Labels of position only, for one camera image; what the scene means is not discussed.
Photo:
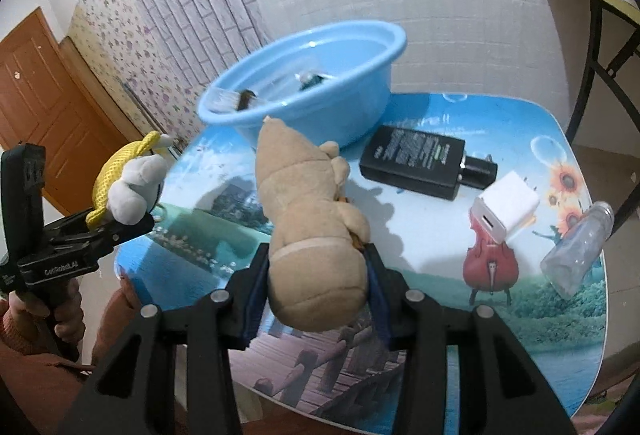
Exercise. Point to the beige plush toy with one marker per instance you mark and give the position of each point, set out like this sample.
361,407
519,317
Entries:
310,240

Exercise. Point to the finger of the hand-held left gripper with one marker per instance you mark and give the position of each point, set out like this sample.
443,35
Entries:
75,224
125,235

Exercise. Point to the white charger plug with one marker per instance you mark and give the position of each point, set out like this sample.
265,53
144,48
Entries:
510,205

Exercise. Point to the brown wooden door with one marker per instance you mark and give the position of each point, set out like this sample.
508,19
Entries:
50,100

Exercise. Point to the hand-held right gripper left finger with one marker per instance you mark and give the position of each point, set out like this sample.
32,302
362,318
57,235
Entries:
254,297

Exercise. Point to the person's left hand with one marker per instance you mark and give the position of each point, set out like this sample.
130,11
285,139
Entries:
67,315

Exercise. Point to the yellow and white plush toy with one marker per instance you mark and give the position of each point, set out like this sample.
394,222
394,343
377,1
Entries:
135,185

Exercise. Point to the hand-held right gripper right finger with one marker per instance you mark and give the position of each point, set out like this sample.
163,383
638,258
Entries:
378,302

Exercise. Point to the clear plastic bottle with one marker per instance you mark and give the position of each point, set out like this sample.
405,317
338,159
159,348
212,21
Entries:
575,250

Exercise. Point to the person's left forearm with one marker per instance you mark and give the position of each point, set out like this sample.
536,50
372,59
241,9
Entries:
30,380

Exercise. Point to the black power adapter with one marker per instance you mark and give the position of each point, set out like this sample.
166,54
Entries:
415,160

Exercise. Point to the wooden desk with black legs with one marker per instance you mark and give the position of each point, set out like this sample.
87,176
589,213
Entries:
600,40

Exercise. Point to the blue plastic basin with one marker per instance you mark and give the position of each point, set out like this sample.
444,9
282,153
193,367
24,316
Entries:
345,115

